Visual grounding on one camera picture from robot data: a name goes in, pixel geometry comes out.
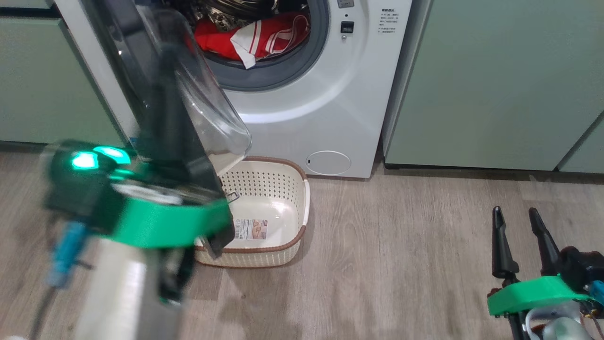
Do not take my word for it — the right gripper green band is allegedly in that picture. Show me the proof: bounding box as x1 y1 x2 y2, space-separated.
487 206 604 316

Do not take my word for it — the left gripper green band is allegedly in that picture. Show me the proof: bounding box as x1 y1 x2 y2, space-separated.
43 45 235 304

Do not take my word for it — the round glass washing machine door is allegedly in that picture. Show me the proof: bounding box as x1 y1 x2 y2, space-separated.
80 0 253 259

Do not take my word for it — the red and white garment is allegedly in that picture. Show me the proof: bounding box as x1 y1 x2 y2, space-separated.
193 13 312 69

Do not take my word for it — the grey rubber door gasket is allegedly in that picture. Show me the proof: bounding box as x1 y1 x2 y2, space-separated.
202 0 331 93

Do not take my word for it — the pale green cabinet door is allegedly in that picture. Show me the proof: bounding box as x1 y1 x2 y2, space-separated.
0 0 129 148
557 112 604 174

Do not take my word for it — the printed basket label sticker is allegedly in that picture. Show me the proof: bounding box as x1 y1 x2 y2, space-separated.
233 218 268 241

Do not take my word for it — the white front-load washing machine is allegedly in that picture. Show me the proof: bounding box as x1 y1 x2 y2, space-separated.
54 0 412 179

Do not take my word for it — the cream perforated laundry basket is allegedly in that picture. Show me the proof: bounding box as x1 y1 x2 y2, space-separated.
194 156 311 268

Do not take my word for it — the steel perforated washer drum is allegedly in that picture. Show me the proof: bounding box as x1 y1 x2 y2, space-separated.
165 0 310 48

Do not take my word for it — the round white filter cover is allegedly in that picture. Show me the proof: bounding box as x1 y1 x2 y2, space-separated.
306 150 352 176

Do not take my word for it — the pale green cabinet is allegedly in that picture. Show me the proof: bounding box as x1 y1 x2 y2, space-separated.
383 0 604 171

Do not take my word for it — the white filler panel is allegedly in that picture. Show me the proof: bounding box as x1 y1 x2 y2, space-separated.
380 0 433 157

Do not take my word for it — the printed text warning label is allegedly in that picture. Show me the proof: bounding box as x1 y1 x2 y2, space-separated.
377 7 400 34

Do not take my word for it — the blue cable connector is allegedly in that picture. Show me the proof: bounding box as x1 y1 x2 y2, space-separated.
48 220 89 289
587 280 604 306

